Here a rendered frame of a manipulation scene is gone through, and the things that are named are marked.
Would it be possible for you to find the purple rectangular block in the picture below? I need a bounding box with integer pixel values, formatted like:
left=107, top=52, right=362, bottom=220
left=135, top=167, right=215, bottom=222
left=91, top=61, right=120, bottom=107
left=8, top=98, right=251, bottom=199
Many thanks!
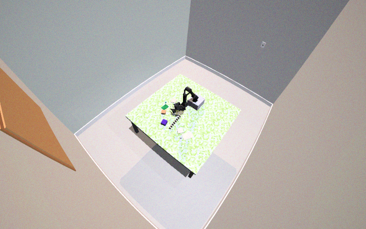
left=161, top=119, right=168, bottom=126

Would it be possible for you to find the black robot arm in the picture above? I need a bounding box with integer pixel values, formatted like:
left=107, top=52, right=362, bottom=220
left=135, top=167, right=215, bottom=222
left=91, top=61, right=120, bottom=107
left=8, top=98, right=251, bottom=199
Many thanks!
left=174, top=87, right=199, bottom=111

